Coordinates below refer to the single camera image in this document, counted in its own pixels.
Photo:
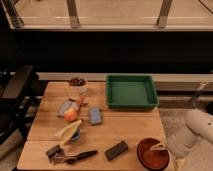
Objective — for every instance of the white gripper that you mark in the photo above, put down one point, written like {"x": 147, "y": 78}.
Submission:
{"x": 179, "y": 144}

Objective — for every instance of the red bowl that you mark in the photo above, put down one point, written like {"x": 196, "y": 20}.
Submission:
{"x": 150, "y": 156}

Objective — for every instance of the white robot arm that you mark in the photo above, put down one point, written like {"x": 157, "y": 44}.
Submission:
{"x": 198, "y": 124}

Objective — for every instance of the green plastic tray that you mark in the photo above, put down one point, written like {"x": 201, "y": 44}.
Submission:
{"x": 131, "y": 92}

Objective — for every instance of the dark brown rectangular block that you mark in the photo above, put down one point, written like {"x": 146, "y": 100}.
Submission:
{"x": 116, "y": 150}

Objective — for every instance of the blue sponge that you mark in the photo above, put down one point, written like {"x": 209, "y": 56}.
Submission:
{"x": 95, "y": 116}

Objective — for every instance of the small blue bowl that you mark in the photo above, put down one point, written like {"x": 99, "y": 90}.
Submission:
{"x": 76, "y": 136}

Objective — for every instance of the orange carrot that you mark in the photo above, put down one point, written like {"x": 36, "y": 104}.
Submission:
{"x": 80, "y": 102}

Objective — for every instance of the orange apple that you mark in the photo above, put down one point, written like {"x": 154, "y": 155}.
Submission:
{"x": 70, "y": 115}

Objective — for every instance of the yellow corn cob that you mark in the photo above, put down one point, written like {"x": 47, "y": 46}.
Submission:
{"x": 66, "y": 133}

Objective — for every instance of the white cup of grapes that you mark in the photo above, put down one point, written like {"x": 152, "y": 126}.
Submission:
{"x": 79, "y": 83}

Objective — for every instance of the dark brush block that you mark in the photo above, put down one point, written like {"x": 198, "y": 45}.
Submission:
{"x": 53, "y": 152}

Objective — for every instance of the black chair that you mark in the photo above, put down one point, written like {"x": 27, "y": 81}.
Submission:
{"x": 16, "y": 95}

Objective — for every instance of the black handled utensil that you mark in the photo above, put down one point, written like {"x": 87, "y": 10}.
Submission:
{"x": 80, "y": 156}

